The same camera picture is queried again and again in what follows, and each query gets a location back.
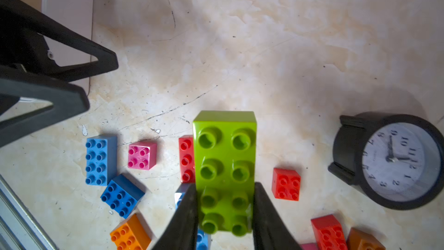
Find pink block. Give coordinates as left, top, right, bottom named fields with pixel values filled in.
left=300, top=243, right=318, bottom=250
left=127, top=141, right=157, bottom=171

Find orange block front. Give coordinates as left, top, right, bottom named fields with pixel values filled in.
left=109, top=214, right=151, bottom=250

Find black round table clock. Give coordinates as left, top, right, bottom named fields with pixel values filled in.
left=328, top=112, right=444, bottom=210

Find small red block back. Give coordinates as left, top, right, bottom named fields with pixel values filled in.
left=272, top=168, right=301, bottom=201

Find blue square block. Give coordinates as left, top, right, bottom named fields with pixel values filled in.
left=101, top=174, right=145, bottom=219

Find red block front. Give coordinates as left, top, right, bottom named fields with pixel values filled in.
left=311, top=215, right=348, bottom=250

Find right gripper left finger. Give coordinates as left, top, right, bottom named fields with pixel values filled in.
left=152, top=183, right=198, bottom=250

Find brown orange block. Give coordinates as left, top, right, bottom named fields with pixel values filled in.
left=346, top=228, right=386, bottom=250

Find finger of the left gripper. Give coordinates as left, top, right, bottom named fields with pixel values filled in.
left=1, top=66, right=90, bottom=147
left=1, top=0, right=119, bottom=82

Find lime long block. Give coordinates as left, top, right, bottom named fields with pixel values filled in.
left=193, top=111, right=257, bottom=237

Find red long block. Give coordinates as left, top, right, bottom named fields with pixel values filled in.
left=179, top=135, right=195, bottom=184

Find white tray with wood lid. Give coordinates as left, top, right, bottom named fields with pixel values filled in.
left=21, top=0, right=93, bottom=74

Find light blue block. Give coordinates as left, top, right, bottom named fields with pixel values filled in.
left=85, top=135, right=117, bottom=186
left=174, top=183, right=210, bottom=250

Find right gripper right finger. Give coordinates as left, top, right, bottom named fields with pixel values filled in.
left=252, top=182, right=302, bottom=250

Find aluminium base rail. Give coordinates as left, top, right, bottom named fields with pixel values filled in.
left=1, top=178, right=58, bottom=250

